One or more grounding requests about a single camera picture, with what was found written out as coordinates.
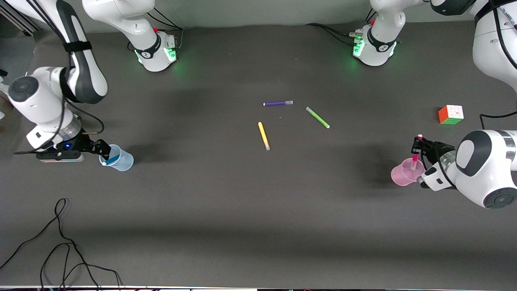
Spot pink marker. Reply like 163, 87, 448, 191
411, 134, 424, 171

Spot translucent blue plastic cup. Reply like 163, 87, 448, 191
99, 145, 134, 172

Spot translucent pink plastic cup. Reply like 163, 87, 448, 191
391, 158, 427, 187

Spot colourful puzzle cube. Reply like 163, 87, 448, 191
438, 105, 464, 125

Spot green marker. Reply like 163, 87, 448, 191
305, 106, 331, 129

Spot yellow marker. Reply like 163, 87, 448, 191
258, 121, 271, 151

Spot right arm black cable bundle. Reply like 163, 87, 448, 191
13, 99, 105, 156

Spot arm black cable bundle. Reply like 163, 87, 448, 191
479, 0, 517, 131
13, 99, 105, 156

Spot left arm black cable bundle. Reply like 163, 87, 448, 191
479, 0, 517, 131

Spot loose black table cable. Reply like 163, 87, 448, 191
0, 198, 122, 291

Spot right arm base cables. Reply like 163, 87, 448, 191
147, 6, 185, 51

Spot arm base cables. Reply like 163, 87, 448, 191
147, 6, 185, 51
305, 8, 378, 46

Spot aluminium frame rail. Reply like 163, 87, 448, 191
0, 4, 36, 37

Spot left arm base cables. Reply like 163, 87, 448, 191
305, 8, 378, 46

